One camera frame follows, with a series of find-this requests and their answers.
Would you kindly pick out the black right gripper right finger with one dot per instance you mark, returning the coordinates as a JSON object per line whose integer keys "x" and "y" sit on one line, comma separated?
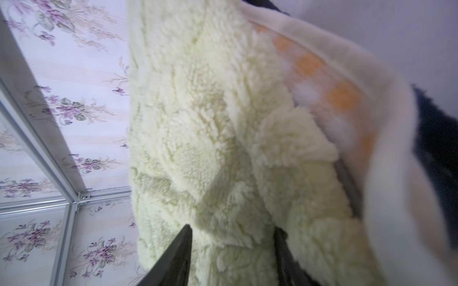
{"x": 289, "y": 272}

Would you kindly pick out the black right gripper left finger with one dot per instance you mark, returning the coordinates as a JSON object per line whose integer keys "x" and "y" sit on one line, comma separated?
{"x": 173, "y": 267}

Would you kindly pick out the light green fleece blanket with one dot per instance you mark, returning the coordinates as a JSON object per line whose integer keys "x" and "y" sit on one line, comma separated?
{"x": 217, "y": 143}

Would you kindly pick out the orange checked sunflower blanket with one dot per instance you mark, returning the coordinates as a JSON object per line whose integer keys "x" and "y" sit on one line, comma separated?
{"x": 369, "y": 111}

